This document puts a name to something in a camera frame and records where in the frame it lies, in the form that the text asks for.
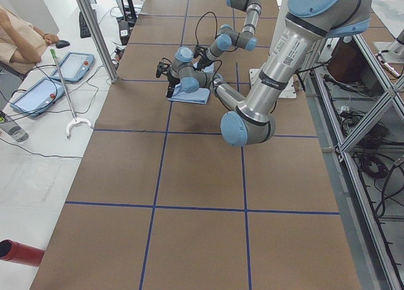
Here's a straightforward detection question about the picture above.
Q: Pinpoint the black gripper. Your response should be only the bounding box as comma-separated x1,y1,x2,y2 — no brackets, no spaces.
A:
193,46,209,71
166,66,180,97

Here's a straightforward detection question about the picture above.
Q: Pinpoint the light blue t-shirt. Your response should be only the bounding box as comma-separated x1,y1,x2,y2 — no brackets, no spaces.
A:
167,63,220,104

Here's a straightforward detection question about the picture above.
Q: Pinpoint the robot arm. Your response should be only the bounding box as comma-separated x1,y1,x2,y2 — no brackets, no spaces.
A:
194,0,262,70
156,0,372,147

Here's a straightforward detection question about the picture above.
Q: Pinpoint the blue teach pendant far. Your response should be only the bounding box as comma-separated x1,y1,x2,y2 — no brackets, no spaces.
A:
57,52,95,83

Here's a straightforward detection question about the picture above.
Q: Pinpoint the blue teach pendant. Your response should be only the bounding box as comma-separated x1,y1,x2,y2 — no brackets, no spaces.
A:
9,78,65,117
57,52,95,83

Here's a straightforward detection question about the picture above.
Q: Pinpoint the black keyboard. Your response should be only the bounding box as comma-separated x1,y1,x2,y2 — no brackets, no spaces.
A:
78,11,91,39

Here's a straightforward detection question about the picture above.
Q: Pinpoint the black computer mouse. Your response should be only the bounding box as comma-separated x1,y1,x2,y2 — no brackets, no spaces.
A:
55,40,70,49

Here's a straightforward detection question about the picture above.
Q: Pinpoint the blue teach pendant near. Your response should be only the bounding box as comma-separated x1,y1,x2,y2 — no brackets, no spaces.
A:
9,78,65,117

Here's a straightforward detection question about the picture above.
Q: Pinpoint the person in beige shirt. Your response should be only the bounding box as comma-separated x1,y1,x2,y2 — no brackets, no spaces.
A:
1,8,59,75

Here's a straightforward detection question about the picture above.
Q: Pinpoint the clear water bottle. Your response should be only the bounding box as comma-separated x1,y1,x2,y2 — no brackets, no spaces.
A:
1,111,29,142

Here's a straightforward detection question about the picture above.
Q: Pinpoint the red cylinder tube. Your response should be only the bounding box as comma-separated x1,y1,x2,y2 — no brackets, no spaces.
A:
1,239,45,267

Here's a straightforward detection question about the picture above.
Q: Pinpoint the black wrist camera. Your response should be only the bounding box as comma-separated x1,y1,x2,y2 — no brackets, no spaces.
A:
155,57,172,78

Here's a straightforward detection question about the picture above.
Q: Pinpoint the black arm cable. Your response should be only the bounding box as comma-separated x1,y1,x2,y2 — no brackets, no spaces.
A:
194,11,218,49

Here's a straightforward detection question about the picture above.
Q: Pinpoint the grabber stick green handle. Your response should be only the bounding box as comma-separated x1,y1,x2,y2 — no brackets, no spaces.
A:
50,49,93,139

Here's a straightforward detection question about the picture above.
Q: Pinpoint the aluminium frame column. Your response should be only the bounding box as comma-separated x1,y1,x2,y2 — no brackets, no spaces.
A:
76,0,118,83

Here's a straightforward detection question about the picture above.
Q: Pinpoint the aluminium frame rack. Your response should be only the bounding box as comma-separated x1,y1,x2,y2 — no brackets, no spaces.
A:
305,27,403,289

